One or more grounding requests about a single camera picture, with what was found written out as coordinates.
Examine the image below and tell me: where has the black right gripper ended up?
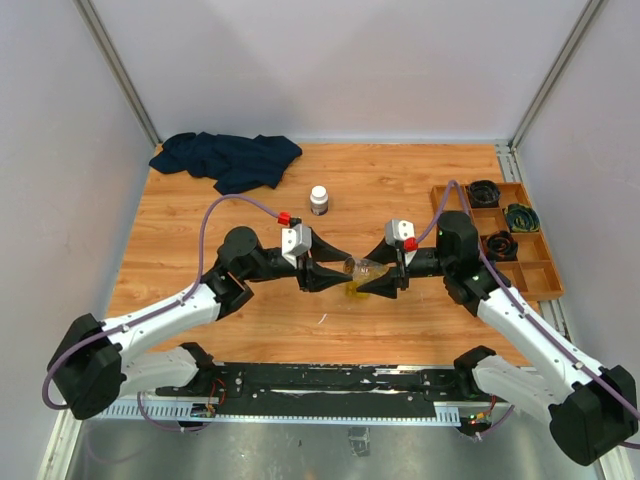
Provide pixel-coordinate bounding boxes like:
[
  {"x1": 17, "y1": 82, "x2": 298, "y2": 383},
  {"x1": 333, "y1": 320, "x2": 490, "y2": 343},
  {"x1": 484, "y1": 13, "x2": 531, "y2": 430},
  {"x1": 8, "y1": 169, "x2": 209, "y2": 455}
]
[{"x1": 354, "y1": 236, "x2": 453, "y2": 298}]

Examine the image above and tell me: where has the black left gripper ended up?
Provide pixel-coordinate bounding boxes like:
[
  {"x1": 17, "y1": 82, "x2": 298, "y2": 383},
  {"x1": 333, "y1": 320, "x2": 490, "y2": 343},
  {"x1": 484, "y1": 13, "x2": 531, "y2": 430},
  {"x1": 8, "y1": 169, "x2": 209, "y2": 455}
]
[{"x1": 243, "y1": 229, "x2": 353, "y2": 292}]

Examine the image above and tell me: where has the yellow translucent pill organizer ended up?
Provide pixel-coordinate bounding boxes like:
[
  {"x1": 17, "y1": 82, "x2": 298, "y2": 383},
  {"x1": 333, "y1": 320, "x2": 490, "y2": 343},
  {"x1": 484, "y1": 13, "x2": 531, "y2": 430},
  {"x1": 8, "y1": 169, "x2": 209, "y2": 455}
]
[{"x1": 345, "y1": 281, "x2": 370, "y2": 300}]

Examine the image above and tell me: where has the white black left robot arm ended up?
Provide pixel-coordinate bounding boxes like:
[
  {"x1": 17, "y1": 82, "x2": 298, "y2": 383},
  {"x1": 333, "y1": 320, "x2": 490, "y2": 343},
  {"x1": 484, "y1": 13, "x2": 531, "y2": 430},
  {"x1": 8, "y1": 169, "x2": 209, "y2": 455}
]
[{"x1": 45, "y1": 224, "x2": 351, "y2": 420}]

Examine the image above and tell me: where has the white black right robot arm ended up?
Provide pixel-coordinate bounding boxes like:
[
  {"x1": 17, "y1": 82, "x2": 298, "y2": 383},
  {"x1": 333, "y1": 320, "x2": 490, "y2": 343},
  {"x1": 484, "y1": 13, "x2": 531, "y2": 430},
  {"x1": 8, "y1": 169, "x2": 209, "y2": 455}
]
[{"x1": 358, "y1": 211, "x2": 639, "y2": 466}]

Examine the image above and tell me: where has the white capped pill bottle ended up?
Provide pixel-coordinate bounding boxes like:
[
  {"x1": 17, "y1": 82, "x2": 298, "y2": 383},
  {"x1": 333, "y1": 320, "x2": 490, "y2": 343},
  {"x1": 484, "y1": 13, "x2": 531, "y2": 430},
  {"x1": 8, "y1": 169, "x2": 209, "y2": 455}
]
[{"x1": 309, "y1": 185, "x2": 329, "y2": 216}]

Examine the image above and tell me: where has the brown wooden compartment tray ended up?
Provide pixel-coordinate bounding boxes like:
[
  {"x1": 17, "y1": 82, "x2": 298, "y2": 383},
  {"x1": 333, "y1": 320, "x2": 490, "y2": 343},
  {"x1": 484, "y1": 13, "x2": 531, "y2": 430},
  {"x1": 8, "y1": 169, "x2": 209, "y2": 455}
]
[{"x1": 430, "y1": 180, "x2": 564, "y2": 302}]

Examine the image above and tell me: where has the dark navy crumpled cloth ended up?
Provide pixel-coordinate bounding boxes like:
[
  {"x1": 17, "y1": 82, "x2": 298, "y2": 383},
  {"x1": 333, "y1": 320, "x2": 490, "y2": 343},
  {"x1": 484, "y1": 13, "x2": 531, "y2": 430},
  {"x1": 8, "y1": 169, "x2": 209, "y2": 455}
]
[{"x1": 149, "y1": 132, "x2": 302, "y2": 195}]

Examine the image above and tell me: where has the blue yellow rolled tie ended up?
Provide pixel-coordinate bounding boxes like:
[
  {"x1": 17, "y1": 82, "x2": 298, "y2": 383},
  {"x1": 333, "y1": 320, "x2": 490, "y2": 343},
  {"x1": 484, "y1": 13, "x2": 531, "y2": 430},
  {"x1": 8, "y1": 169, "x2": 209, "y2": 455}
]
[{"x1": 503, "y1": 203, "x2": 540, "y2": 233}]

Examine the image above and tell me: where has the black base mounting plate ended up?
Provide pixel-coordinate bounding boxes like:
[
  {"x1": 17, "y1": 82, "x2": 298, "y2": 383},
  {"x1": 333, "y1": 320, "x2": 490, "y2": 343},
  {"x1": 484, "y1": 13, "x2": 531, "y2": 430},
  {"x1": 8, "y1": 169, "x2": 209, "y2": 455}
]
[{"x1": 155, "y1": 363, "x2": 492, "y2": 412}]

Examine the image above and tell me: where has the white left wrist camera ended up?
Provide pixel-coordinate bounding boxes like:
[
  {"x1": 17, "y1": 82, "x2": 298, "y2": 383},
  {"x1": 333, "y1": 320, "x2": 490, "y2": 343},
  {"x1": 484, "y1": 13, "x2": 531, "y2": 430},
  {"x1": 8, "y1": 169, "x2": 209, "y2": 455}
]
[{"x1": 281, "y1": 223, "x2": 312, "y2": 268}]

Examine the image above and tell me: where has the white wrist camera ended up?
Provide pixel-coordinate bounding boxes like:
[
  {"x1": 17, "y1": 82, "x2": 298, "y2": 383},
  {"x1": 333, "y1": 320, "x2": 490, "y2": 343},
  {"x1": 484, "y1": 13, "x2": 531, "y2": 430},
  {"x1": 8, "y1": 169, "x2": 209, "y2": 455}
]
[
  {"x1": 384, "y1": 219, "x2": 415, "y2": 246},
  {"x1": 281, "y1": 223, "x2": 312, "y2": 268}
]

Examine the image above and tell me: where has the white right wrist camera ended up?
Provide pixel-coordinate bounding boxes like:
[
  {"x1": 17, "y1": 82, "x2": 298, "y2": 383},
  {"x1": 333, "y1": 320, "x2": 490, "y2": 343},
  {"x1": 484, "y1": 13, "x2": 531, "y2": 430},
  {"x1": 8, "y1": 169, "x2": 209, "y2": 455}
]
[{"x1": 384, "y1": 219, "x2": 415, "y2": 246}]

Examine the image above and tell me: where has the white slotted cable duct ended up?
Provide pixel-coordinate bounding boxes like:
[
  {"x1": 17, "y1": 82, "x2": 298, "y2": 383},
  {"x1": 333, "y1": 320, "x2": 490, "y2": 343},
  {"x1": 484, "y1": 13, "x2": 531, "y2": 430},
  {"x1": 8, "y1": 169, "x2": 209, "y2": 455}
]
[{"x1": 95, "y1": 397, "x2": 461, "y2": 427}]

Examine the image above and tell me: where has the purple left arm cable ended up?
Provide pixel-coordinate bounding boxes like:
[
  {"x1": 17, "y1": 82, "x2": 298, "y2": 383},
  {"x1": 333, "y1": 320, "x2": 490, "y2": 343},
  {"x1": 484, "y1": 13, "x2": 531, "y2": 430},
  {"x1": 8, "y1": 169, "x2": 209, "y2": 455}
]
[{"x1": 41, "y1": 193, "x2": 294, "y2": 434}]

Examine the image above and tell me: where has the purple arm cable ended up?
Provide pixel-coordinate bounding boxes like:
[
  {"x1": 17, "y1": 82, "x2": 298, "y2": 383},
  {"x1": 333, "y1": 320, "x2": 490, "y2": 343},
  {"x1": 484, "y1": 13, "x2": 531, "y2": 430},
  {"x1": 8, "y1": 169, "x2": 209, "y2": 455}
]
[
  {"x1": 403, "y1": 179, "x2": 640, "y2": 449},
  {"x1": 41, "y1": 193, "x2": 294, "y2": 434}
]

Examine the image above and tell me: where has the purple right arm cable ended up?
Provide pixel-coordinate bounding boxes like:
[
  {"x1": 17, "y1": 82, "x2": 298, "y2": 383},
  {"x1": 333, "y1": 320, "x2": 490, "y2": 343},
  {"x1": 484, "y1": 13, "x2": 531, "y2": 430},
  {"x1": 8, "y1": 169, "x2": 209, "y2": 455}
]
[{"x1": 403, "y1": 179, "x2": 640, "y2": 449}]

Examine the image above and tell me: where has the right aluminium frame post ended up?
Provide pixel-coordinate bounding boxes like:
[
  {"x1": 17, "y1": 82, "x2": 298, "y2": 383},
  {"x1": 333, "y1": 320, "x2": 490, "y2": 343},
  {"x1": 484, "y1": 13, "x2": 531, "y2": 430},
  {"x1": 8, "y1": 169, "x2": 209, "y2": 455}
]
[{"x1": 508, "y1": 0, "x2": 608, "y2": 152}]

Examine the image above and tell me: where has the aluminium frame post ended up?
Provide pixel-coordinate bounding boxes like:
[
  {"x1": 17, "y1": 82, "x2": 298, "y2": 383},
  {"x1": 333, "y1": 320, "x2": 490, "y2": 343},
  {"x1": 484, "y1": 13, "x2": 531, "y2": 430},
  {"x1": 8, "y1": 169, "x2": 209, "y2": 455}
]
[
  {"x1": 508, "y1": 0, "x2": 608, "y2": 152},
  {"x1": 72, "y1": 0, "x2": 160, "y2": 145}
]

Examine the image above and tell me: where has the left aluminium frame post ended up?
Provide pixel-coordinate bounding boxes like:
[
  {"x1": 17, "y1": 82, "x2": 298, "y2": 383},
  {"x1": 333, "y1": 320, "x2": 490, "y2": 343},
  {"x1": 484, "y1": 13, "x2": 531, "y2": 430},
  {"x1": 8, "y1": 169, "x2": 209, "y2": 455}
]
[{"x1": 72, "y1": 0, "x2": 160, "y2": 145}]

